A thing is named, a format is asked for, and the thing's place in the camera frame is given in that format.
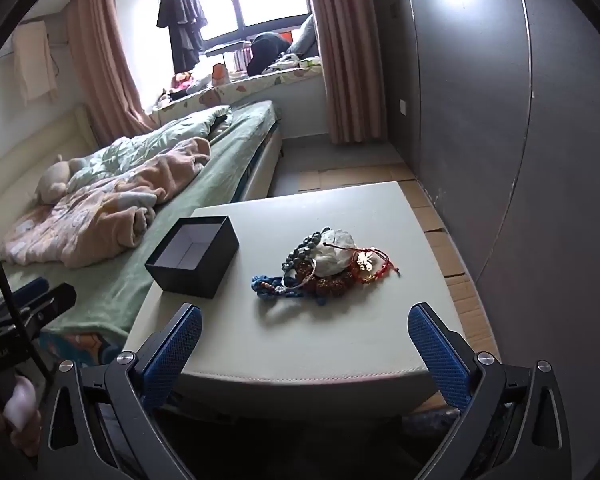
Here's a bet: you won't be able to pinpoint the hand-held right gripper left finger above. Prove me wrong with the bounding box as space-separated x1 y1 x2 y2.
37 302 203 480

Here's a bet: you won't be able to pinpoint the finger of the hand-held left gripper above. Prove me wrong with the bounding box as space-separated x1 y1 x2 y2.
11 279 49 295
10 282 77 333

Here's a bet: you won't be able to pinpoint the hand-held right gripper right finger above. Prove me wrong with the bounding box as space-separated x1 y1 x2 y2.
406 302 576 480

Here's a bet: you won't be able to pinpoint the black jewelry box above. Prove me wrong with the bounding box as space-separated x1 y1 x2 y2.
144 216 241 300

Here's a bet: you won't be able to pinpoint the red string bracelet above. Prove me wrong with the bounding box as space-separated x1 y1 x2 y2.
322 242 402 285

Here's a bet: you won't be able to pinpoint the blue cord bracelet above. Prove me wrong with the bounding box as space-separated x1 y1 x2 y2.
251 272 328 306

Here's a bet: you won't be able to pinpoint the brown seed bead bracelet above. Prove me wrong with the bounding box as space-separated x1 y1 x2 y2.
292 257 361 297

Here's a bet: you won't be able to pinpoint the white cloth pouch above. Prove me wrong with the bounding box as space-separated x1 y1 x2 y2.
312 227 376 278

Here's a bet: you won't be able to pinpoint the silver bangle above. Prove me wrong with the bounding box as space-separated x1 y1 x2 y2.
282 259 317 288

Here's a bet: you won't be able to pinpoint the grey bead bracelet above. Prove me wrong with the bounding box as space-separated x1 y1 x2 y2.
281 227 333 273

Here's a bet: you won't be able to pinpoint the person's left hand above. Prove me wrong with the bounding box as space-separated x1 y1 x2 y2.
0 374 43 461

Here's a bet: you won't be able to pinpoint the white low table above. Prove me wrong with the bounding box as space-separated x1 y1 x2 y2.
121 181 468 421

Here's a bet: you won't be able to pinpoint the beige plush toy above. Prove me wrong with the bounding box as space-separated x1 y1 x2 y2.
34 156 88 206

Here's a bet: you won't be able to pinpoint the pink fleece blanket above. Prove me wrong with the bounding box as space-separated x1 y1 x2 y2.
0 136 212 268

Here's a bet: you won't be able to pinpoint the beige padded headboard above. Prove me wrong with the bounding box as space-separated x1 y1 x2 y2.
0 105 98 233

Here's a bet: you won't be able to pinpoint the bed with green sheet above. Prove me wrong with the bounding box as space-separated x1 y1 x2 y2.
0 100 286 361

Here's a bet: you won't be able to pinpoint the light green duvet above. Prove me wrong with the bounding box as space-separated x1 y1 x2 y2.
67 105 232 193

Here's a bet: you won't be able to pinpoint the beige hanging towel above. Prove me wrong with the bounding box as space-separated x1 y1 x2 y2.
12 20 59 106

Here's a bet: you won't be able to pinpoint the pink curtain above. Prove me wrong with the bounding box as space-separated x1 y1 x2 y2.
64 0 156 143
302 0 396 146

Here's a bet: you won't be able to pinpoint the pink plush toys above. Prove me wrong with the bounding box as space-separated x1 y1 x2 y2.
160 72 196 106

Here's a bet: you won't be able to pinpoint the grey wardrobe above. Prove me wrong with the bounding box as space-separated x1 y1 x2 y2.
372 0 600 480

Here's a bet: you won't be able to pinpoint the patterned window seat cushion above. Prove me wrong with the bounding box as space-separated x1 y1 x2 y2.
152 62 326 116

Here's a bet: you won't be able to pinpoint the black bag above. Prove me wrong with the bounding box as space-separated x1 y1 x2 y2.
246 31 293 77

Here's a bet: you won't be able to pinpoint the black hanging clothes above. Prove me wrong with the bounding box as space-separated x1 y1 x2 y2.
156 0 209 75

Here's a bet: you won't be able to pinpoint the grey pillow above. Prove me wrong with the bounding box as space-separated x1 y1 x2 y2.
286 12 321 58

